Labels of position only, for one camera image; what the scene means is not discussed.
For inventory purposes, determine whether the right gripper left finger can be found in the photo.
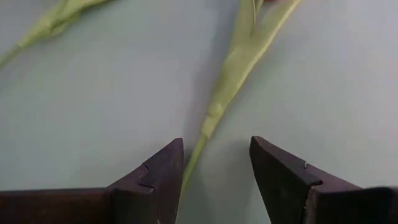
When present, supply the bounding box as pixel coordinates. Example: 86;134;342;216
0;138;185;224

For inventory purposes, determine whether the green table mat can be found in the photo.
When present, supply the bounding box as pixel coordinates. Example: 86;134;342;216
0;0;398;224

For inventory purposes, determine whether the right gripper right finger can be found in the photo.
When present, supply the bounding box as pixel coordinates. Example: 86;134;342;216
249;135;398;224

